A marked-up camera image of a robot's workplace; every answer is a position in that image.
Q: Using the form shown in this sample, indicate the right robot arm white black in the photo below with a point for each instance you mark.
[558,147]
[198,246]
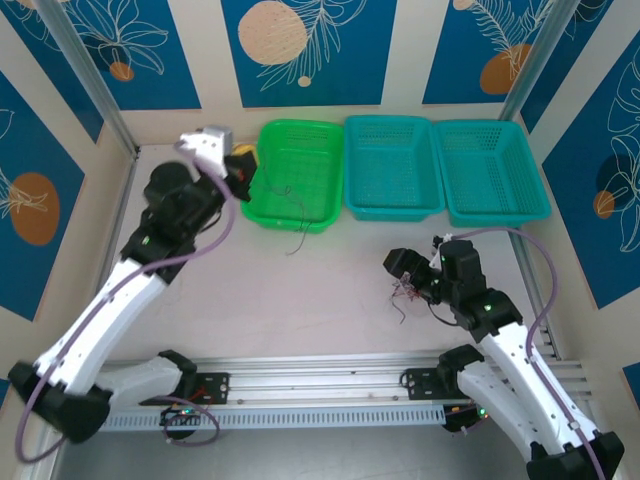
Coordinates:
[515,365]

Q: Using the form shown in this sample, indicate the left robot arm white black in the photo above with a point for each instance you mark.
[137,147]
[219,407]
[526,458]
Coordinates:
[115,310]

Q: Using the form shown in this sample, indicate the green plastic mesh basket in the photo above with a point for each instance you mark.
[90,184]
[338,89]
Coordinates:
[295,170]

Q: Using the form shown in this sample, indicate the small circuit board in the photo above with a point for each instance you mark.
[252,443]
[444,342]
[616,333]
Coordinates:
[182,413]
[475,415]

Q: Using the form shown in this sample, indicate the teal plastic mesh basket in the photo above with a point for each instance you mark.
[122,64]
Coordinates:
[390,165]
[490,170]

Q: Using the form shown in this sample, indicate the clear plastic pole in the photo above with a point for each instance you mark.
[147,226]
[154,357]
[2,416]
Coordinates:
[535,60]

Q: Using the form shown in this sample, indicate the aluminium table side rail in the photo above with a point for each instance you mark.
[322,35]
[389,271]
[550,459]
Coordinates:
[125,200]
[537,300]

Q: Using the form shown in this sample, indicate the aluminium frame post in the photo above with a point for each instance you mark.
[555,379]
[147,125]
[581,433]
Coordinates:
[82,60]

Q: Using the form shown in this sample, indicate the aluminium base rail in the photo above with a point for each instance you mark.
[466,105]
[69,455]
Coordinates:
[310,375]

